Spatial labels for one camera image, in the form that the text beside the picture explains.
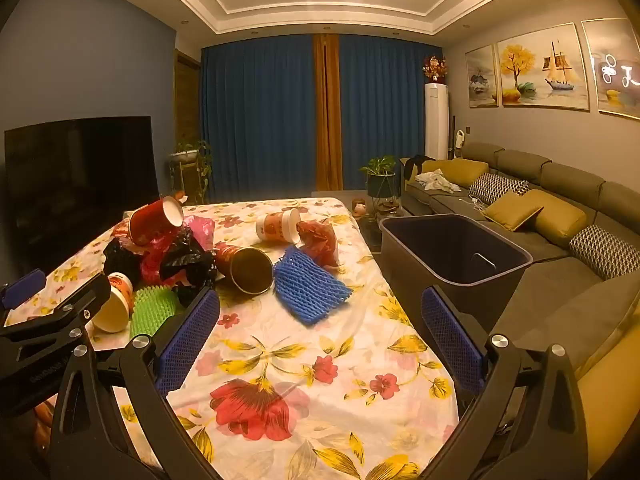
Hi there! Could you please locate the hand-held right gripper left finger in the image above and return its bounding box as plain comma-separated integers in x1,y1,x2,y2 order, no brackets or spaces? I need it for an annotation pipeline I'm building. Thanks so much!
47,287,223,480

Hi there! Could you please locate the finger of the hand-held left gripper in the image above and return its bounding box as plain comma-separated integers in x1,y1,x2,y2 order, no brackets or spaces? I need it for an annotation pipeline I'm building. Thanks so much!
0,272,112,357
0,269,47,311

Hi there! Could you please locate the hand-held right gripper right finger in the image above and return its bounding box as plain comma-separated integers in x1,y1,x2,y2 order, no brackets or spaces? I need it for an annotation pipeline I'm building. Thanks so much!
420,285,590,480

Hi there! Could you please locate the green foam net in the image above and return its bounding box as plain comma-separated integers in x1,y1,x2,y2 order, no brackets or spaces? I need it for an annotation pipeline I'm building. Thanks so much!
129,285,183,341

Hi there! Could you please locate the orange print paper cup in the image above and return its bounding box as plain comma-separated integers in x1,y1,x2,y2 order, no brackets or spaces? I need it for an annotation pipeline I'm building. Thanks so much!
91,272,135,334
255,208,302,246

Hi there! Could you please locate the grey plastic bin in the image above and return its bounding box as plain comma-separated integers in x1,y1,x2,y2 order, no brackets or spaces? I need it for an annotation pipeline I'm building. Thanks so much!
378,214,534,336

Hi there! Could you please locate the black plastic bag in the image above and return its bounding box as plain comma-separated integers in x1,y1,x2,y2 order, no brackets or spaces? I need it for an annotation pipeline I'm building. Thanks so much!
102,237,146,286
160,247,218,306

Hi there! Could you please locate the red patterned paper cup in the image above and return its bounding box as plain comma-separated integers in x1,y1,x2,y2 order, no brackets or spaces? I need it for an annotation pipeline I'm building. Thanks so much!
214,242,275,296

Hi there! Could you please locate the pink plastic bag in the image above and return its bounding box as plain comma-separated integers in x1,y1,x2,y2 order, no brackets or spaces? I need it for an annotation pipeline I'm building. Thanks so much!
139,214,217,286

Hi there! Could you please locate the trash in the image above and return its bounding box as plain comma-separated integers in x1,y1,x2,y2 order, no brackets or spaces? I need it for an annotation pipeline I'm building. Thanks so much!
127,195,187,247

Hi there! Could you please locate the blue foam net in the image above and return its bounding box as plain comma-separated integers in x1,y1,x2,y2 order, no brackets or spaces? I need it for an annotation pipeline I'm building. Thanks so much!
272,245,353,327

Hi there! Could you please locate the red wrapper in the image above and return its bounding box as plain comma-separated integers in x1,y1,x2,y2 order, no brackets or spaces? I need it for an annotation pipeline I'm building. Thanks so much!
296,220,341,268

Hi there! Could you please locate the black television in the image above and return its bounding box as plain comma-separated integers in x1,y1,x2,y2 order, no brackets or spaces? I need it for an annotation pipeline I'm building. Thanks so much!
4,116,161,281

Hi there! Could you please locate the floral tablecloth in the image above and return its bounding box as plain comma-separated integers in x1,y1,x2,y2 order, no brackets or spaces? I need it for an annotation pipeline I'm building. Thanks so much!
5,196,461,480

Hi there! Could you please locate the dark coffee table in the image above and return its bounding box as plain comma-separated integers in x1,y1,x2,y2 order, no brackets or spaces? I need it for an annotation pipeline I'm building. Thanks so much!
350,210,416,256

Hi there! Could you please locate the yellow cushion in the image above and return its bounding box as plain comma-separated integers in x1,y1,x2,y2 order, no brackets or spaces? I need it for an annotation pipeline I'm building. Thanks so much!
435,158,490,190
520,189,588,251
481,191,545,232
575,310,640,476

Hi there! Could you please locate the black white patterned cushion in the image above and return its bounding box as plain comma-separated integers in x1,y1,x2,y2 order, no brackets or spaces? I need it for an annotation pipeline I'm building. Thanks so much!
467,172,531,206
569,223,640,281

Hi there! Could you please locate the white cloth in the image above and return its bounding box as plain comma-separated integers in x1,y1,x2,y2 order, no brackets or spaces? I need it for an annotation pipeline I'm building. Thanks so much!
414,169,462,195

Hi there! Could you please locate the potted plant green pot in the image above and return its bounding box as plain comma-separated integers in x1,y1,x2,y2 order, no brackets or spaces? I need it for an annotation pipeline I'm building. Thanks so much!
359,155,398,200

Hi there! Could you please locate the black cloth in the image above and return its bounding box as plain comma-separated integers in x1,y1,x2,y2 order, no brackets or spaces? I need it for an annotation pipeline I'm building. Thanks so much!
404,154,437,181

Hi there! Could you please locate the trailing potted plant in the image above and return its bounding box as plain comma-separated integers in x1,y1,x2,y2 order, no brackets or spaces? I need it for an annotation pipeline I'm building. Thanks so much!
167,135,213,201

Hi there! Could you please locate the grey sectional sofa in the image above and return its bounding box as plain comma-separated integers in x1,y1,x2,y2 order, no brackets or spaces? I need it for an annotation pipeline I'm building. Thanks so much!
400,141,640,476

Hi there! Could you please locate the white handheld vacuum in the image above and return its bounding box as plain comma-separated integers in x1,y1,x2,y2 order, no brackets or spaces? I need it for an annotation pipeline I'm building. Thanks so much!
451,116,466,161

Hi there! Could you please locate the white standing air conditioner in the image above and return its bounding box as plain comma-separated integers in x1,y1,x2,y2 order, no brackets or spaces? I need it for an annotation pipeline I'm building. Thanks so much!
424,82,450,161

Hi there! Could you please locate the wide blue curtain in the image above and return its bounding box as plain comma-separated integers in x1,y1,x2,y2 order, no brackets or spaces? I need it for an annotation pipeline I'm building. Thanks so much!
200,34,321,200

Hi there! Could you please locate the wooden door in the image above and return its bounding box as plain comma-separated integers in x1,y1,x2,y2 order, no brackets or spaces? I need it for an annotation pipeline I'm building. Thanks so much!
172,49,203,196

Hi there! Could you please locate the narrow blue curtain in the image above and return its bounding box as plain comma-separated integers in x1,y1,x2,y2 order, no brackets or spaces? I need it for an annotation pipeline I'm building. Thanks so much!
339,34,448,191

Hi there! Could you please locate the orange curtain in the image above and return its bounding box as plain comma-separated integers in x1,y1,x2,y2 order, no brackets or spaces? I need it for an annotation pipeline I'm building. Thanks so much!
312,34,345,192

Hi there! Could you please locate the small landscape painting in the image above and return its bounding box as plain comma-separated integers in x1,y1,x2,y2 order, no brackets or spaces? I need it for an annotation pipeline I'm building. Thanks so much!
465,44,500,108

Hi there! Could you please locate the red flower arrangement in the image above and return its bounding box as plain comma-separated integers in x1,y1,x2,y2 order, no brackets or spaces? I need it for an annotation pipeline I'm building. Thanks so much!
422,55,448,84

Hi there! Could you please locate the sailboat and tree painting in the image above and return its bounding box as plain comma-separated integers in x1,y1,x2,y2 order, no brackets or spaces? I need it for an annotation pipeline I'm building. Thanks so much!
495,22,591,112

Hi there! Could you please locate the purple abstract painting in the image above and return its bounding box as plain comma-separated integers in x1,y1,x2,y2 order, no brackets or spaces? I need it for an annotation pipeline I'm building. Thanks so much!
581,17,640,121

